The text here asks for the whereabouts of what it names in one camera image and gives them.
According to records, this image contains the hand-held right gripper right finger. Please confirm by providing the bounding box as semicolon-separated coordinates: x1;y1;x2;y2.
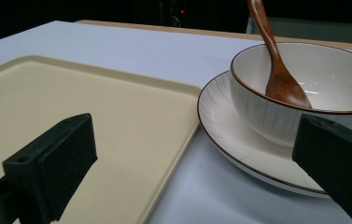
291;113;352;224

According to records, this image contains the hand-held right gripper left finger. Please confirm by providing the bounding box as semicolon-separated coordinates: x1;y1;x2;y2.
1;112;99;224

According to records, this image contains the white bowl with brown rim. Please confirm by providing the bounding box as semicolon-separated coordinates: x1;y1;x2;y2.
230;42;352;148

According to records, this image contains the brown wooden spoon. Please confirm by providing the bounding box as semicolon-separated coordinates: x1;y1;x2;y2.
246;0;314;109

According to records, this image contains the beige plastic tray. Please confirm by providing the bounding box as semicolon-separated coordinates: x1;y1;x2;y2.
0;54;203;224

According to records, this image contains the white plate with brown rim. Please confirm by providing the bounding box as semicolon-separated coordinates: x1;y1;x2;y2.
196;70;352;200

